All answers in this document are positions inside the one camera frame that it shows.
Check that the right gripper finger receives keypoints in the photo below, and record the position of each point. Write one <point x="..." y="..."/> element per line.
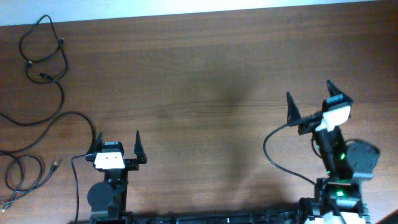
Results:
<point x="332" y="89"/>
<point x="293" y="115"/>

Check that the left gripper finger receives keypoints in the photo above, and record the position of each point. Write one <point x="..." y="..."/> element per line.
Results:
<point x="96" y="145"/>
<point x="139" y="150"/>

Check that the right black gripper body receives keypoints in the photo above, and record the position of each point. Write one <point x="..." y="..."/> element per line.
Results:
<point x="310" y="124"/>

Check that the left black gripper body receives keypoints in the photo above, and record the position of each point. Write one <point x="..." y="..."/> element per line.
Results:
<point x="131" y="165"/>

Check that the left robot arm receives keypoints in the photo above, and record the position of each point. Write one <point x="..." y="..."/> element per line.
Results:
<point x="108" y="198"/>

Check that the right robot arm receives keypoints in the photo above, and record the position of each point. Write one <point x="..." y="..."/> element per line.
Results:
<point x="348" y="163"/>

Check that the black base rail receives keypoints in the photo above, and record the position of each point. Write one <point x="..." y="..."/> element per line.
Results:
<point x="266" y="216"/>

